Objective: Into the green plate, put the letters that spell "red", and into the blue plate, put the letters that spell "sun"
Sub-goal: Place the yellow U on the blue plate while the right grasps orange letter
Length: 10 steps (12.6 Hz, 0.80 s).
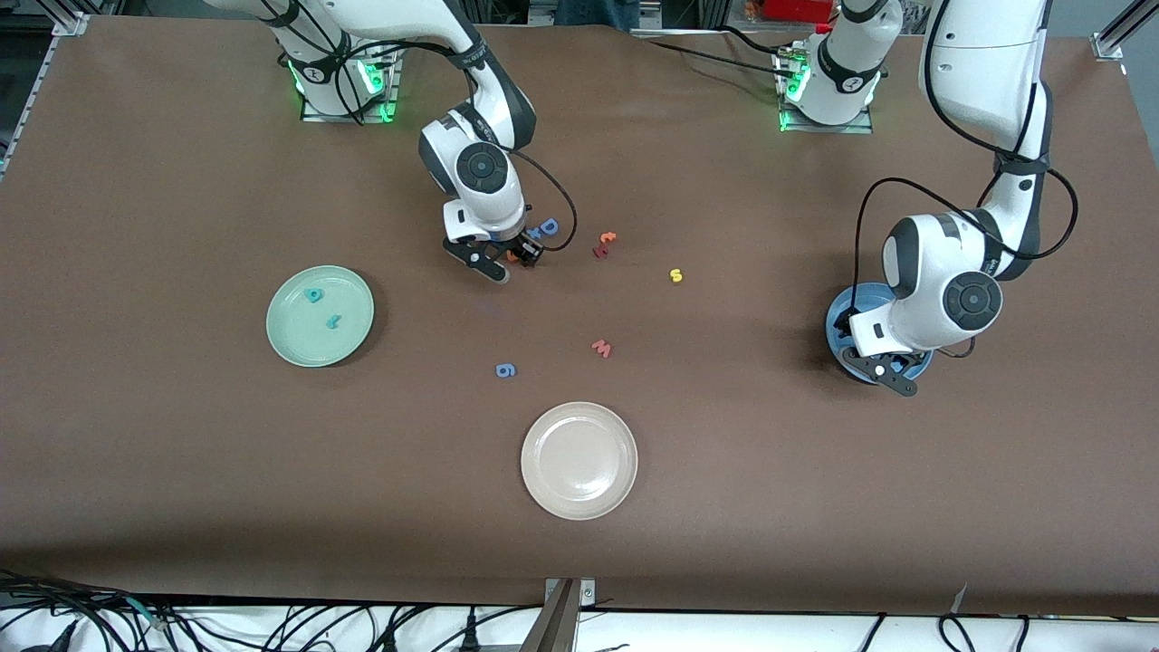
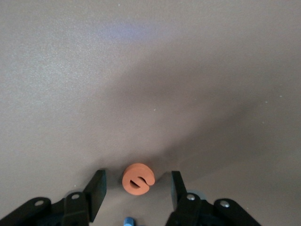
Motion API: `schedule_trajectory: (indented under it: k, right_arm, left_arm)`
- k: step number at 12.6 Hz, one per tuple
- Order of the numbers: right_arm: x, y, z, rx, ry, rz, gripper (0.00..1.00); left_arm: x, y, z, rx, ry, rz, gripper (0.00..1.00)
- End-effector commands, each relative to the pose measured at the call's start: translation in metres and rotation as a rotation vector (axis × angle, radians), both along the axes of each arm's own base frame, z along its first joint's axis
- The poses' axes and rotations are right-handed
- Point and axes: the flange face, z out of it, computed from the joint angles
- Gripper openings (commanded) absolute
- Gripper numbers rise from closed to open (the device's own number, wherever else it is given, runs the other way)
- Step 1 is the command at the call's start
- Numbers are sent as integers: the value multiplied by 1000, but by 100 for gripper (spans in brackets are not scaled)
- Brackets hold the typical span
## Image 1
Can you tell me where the blue plate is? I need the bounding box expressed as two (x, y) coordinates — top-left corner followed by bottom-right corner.
(825, 282), (935, 387)

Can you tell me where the brown table cover sheet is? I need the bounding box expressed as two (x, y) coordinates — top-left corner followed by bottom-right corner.
(0, 14), (1159, 618)

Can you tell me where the mint green plate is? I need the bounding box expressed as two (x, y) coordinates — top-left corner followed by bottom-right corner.
(265, 264), (376, 369)

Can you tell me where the beige white plate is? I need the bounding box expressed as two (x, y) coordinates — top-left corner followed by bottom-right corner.
(521, 401), (639, 522)

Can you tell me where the red box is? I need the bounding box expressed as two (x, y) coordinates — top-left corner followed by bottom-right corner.
(761, 0), (839, 24)

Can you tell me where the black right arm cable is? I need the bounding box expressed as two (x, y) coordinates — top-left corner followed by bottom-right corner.
(258, 0), (404, 124)
(466, 68), (580, 255)

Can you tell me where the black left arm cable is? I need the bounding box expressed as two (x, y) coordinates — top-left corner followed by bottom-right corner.
(849, 177), (1008, 311)
(933, 0), (1080, 265)

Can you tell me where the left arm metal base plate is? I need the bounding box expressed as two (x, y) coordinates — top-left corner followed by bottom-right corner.
(777, 45), (876, 135)

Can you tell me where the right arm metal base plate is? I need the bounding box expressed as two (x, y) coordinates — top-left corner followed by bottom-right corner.
(299, 54), (405, 124)

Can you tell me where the black cable at arm base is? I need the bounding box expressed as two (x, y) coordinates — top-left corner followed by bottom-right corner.
(720, 25), (802, 57)
(647, 40), (793, 78)

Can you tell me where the aluminium profile with bracket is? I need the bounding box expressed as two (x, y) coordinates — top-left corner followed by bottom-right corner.
(521, 578), (599, 652)

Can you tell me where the aluminium frame post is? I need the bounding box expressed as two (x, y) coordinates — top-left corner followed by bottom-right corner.
(1091, 0), (1159, 62)

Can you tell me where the aluminium frame rail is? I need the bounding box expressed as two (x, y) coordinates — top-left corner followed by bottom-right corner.
(0, 0), (119, 178)

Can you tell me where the teal cable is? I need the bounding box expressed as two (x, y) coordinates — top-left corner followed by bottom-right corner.
(118, 593), (169, 631)

